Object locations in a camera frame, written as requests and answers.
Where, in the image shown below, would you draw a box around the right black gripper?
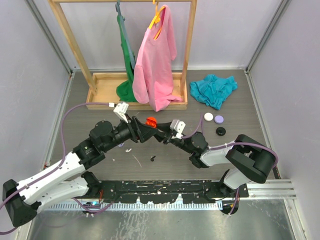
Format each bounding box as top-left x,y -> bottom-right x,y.
150,121 -> 194,155

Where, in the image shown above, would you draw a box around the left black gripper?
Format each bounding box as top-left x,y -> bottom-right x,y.
102,113 -> 158,152

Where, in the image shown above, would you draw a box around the white earbud charging case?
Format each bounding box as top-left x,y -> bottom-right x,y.
203,112 -> 214,122

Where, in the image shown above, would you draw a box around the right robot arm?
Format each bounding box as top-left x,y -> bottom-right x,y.
152,119 -> 279,197

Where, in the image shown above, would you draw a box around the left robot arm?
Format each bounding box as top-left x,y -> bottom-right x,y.
2,117 -> 158,228

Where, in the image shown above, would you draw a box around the black earbud charging case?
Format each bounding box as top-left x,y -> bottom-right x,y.
216,127 -> 226,136

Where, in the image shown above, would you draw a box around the green shirt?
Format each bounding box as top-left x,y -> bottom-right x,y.
116,15 -> 137,102

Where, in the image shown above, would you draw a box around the pink shirt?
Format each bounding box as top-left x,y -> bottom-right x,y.
132,4 -> 182,112

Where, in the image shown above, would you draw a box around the wooden clothes rack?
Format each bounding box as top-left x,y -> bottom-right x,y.
48,0 -> 197,111

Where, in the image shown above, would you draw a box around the teal crumpled shirt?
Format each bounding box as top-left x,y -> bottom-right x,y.
189,74 -> 238,110

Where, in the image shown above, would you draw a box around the yellow orange hanger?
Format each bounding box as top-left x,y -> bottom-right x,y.
148,0 -> 166,40

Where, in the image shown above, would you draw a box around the grey blue hanger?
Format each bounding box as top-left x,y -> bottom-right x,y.
115,0 -> 136,69

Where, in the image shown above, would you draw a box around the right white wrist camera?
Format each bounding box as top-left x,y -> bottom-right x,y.
169,119 -> 186,139

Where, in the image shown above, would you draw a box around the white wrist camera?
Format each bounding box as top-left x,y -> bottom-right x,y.
169,119 -> 186,139
113,101 -> 129,123

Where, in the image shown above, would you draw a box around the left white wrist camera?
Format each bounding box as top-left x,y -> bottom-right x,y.
113,101 -> 129,123

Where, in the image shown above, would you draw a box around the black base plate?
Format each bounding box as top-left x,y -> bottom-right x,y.
82,178 -> 251,205

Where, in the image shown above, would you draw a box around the grey slotted cable duct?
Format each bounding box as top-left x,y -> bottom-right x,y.
47,200 -> 223,211

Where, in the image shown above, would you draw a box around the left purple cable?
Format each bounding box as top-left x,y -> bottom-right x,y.
0,102 -> 118,235

